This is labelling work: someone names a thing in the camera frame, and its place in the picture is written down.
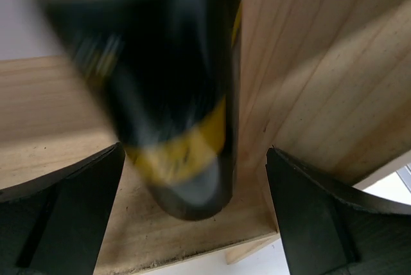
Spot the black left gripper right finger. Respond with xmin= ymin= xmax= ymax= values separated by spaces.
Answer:
xmin=266 ymin=147 xmax=410 ymax=274

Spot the wooden shelf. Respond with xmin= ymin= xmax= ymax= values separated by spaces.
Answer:
xmin=1 ymin=0 xmax=410 ymax=274

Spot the aluminium rail frame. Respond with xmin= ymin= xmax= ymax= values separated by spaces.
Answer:
xmin=396 ymin=164 xmax=411 ymax=192

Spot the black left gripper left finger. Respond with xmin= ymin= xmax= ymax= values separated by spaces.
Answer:
xmin=1 ymin=143 xmax=125 ymax=274

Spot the black yellow soda can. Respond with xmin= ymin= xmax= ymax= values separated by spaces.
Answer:
xmin=37 ymin=0 xmax=242 ymax=221

